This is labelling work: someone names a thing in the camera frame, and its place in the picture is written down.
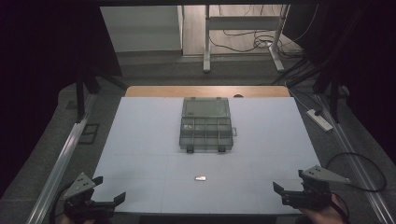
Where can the person's left hand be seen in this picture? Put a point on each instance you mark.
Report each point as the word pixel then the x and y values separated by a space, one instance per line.
pixel 73 221

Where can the white power strip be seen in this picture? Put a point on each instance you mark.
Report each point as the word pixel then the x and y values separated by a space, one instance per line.
pixel 319 120

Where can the small silver metal piece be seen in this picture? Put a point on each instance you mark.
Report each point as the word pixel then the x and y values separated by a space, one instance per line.
pixel 200 178

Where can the person's right hand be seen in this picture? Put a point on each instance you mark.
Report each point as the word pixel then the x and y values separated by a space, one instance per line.
pixel 323 216

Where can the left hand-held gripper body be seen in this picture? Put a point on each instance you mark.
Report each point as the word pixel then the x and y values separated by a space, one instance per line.
pixel 77 189

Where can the white table mat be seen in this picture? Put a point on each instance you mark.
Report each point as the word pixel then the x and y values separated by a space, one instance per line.
pixel 155 140

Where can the clear plastic compartment box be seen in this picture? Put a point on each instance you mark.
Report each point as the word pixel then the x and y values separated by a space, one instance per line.
pixel 206 124

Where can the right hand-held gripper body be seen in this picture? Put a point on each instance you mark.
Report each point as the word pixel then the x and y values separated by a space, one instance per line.
pixel 311 193

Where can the aluminium rail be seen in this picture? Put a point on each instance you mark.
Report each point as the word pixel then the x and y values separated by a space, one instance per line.
pixel 358 161
pixel 59 168

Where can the small silver part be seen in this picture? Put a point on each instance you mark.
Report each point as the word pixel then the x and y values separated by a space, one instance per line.
pixel 187 126

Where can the black metal stand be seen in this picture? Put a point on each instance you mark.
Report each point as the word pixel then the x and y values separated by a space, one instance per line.
pixel 81 93
pixel 333 93

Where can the white desk frame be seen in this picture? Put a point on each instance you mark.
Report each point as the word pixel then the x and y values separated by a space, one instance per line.
pixel 243 23

